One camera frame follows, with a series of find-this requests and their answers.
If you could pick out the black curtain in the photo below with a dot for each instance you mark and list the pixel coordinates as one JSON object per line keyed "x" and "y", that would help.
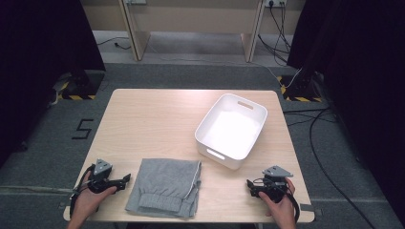
{"x": 38, "y": 63}
{"x": 363, "y": 79}

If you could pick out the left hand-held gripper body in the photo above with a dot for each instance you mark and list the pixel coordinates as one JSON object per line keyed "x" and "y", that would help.
{"x": 101, "y": 170}

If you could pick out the white plastic bin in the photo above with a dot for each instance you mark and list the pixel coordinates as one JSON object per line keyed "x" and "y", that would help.
{"x": 231, "y": 130}

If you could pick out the person's left hand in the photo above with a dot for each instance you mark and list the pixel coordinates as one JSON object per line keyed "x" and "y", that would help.
{"x": 88, "y": 202}

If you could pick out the grey pants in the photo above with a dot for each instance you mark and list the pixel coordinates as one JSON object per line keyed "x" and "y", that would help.
{"x": 167, "y": 189}

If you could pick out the person's right hand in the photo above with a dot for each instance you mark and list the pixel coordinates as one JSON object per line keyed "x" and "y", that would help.
{"x": 282, "y": 208}

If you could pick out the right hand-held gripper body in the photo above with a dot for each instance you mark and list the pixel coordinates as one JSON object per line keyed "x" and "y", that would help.
{"x": 276, "y": 183}

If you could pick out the white wall socket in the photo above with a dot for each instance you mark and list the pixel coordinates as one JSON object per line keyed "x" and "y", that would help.
{"x": 275, "y": 2}

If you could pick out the stand base with hazard tape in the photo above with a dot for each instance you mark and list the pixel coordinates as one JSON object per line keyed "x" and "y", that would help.
{"x": 302, "y": 89}
{"x": 83, "y": 86}

